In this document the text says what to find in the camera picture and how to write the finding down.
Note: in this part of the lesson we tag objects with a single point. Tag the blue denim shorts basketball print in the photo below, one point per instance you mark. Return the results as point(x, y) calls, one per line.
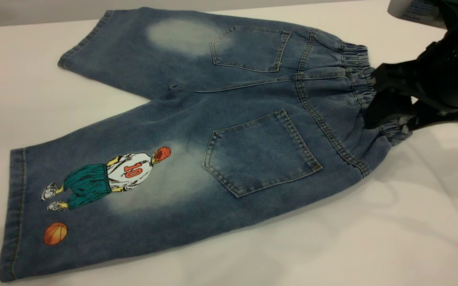
point(233, 119)

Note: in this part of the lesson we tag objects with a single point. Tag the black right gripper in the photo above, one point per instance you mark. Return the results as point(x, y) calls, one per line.
point(451, 71)

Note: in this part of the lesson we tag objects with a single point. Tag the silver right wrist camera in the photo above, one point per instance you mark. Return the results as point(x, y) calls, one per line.
point(412, 12)

